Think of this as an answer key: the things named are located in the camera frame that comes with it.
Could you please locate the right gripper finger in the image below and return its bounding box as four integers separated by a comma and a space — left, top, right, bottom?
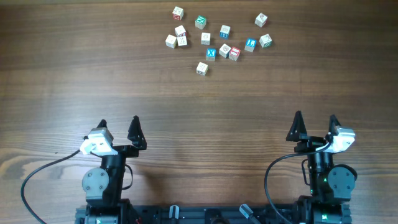
286, 110, 308, 142
328, 114, 341, 134

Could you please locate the wooden base block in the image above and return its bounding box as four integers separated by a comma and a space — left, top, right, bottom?
196, 62, 208, 76

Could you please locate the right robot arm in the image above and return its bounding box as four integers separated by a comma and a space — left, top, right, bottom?
286, 111, 358, 224

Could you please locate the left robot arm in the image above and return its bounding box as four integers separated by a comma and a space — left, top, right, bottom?
75, 116, 147, 224

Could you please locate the green-sided block right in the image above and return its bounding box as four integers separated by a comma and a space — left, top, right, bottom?
259, 34, 272, 48

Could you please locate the plain wooden block far left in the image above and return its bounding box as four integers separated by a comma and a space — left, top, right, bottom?
165, 34, 177, 49

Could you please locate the blue L block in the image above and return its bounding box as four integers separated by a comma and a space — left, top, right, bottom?
244, 38, 257, 52

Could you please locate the red I block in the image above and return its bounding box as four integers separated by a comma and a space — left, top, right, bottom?
229, 47, 241, 61

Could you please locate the wooden picture block centre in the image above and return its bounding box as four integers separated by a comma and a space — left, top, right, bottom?
219, 44, 231, 58

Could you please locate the wooden picture block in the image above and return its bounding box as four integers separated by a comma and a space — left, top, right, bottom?
219, 44, 231, 58
254, 13, 268, 27

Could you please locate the red-edged block left cluster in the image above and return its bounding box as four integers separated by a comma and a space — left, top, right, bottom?
175, 25, 187, 37

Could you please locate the wooden picture block top right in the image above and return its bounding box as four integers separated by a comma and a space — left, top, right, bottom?
254, 13, 268, 27

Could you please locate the blue H block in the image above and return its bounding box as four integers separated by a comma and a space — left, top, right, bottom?
220, 25, 231, 39

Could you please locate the red-sided block top left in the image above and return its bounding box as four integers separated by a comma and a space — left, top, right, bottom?
172, 6, 184, 21

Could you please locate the green N block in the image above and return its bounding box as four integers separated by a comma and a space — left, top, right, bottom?
195, 15, 207, 29

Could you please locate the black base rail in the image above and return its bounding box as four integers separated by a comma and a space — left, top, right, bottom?
75, 204, 285, 224

